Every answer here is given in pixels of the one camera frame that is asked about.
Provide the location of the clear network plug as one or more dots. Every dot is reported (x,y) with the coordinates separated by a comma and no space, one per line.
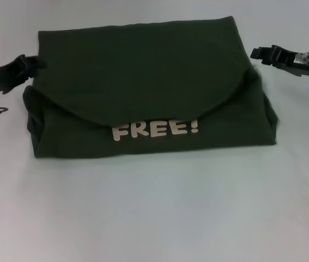
(302,58)

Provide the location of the dark green shirt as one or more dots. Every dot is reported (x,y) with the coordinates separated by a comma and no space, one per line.
(148,90)

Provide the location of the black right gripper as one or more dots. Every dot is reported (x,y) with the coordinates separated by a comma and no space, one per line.
(287,64)

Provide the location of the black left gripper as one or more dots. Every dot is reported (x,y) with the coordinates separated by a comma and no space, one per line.
(7,77)

